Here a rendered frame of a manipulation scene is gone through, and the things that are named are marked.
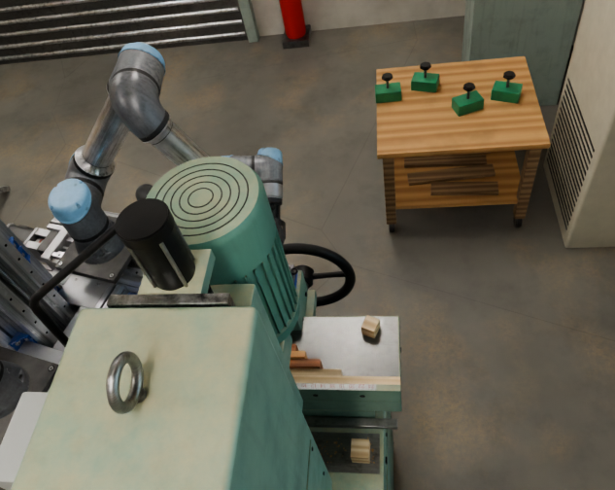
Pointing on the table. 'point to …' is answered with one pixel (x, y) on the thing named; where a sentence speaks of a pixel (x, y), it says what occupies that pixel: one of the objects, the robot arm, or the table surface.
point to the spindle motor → (233, 230)
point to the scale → (336, 386)
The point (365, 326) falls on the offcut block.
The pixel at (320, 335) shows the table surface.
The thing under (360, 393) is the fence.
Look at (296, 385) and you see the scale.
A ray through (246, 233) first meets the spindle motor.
